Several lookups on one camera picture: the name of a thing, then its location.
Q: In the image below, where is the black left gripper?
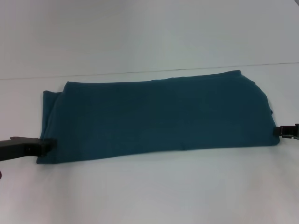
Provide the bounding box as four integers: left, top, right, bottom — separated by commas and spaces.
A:
0, 136, 58, 162

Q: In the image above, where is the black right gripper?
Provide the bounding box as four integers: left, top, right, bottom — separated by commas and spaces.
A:
273, 123, 299, 140

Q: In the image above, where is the teal blue FREE t-shirt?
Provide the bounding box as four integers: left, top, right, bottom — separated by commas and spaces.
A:
36, 69, 281, 164

